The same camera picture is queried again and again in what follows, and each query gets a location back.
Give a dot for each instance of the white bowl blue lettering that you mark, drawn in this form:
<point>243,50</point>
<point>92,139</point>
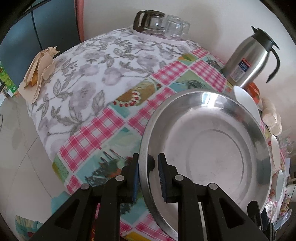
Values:
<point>247,101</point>

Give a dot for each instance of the white bowl red rim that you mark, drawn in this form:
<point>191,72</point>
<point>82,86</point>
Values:
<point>275,151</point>

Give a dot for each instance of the stainless steel thermos jug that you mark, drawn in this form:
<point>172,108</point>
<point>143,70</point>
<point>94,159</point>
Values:
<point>250,58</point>

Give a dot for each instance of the crumpled beige paper napkin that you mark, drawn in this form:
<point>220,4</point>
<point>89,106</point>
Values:
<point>42,66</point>

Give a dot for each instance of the clear glass tumbler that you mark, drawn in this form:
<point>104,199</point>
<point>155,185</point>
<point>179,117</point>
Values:
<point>176,28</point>

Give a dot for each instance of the bag of white buns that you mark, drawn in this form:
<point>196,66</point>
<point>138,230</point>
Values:
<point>270,117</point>

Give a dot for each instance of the grey floral white cloth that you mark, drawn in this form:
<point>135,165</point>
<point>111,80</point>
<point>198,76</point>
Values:
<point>91,75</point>

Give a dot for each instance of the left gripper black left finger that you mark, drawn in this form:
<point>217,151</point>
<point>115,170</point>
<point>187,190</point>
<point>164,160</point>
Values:
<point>93,213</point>

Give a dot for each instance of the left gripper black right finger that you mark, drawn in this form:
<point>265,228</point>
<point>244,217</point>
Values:
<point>207,212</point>

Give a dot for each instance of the small white bowl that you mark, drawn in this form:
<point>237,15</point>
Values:
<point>279,184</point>

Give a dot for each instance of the glass coffee pot black handle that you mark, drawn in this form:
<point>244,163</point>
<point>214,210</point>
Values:
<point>149,21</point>

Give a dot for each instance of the orange snack packet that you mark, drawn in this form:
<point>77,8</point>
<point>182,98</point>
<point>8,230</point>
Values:
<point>253,91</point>

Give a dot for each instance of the large stainless steel plate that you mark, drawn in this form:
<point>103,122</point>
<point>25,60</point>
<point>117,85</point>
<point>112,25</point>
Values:
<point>209,138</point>

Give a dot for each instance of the pink checkered picture tablecloth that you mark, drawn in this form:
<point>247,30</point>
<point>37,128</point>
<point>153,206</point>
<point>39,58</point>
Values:
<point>99,150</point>

